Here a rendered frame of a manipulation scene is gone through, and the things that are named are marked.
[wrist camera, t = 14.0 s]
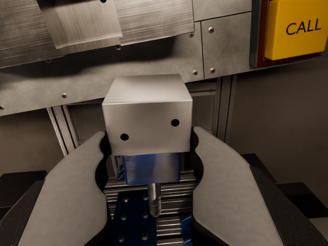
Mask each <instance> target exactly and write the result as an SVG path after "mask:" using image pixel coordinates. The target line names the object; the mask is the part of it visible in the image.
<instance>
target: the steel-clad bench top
mask: <svg viewBox="0 0 328 246"><path fill-rule="evenodd" d="M193 11H194V21H195V22H194V24H195V32H194V33H189V34H184V35H178V36H173V37H168V38H163V39H157V40H152V41H145V42H140V43H134V44H129V45H124V46H121V44H119V45H114V46H108V47H103V48H98V49H92V50H87V51H81V52H76V53H71V54H68V55H66V56H64V57H59V58H54V59H49V60H43V61H37V62H31V63H26V64H20V65H15V66H10V67H5V68H0V116H4V115H9V114H15V113H21V112H26V111H31V110H37V109H42V108H48V107H54V106H59V105H64V104H70V103H77V102H83V101H88V100H93V99H99V98H105V97H106V95H107V93H108V91H109V89H110V87H111V85H112V83H113V81H114V79H115V77H116V76H136V75H163V74H180V75H181V77H182V79H183V81H184V83H187V82H194V81H200V80H204V79H211V78H216V77H221V76H227V75H233V74H238V73H244V72H249V71H254V70H260V69H266V68H271V67H277V66H282V65H287V64H293V63H299V62H306V61H311V60H317V59H322V58H328V38H327V43H326V47H325V50H324V51H323V52H321V56H318V57H314V58H308V59H302V60H297V61H290V62H284V63H279V64H273V65H268V66H262V67H254V66H252V65H250V64H249V58H250V38H251V17H252V12H251V11H252V0H193ZM249 11H250V12H249ZM244 12H245V13H244ZM246 12H247V13H246ZM239 13H240V14H239ZM241 13H242V14H241ZM233 14H234V15H233ZM235 14H237V15H235ZM228 15H229V16H228ZM230 15H231V16H230ZM223 16H224V17H223ZM225 16H226V17H225ZM217 17H219V18H217ZM212 18H213V19H212ZM214 18H215V19H214ZM207 19H208V20H207ZM201 20H203V21H201ZM196 21H198V22H196ZM200 21H201V22H200Z"/></svg>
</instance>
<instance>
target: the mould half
mask: <svg viewBox="0 0 328 246"><path fill-rule="evenodd" d="M114 3H115V6H116V10H117V15H118V19H119V23H120V27H121V31H122V35H123V36H122V37H119V39H120V43H121V46H124V45H129V44H134V43H140V42H145V41H152V40H157V39H163V38H168V37H173V36H178V35H184V34H189V33H194V32H195V24H194V11H193V0H114ZM59 57H63V55H62V52H61V49H60V48H59V49H56V47H55V45H54V42H53V40H52V37H51V35H50V32H49V30H48V28H47V25H46V23H45V20H44V18H43V15H42V13H41V10H40V8H39V5H38V3H37V0H0V68H5V67H10V66H15V65H20V64H26V63H31V62H38V61H43V60H49V59H54V58H59Z"/></svg>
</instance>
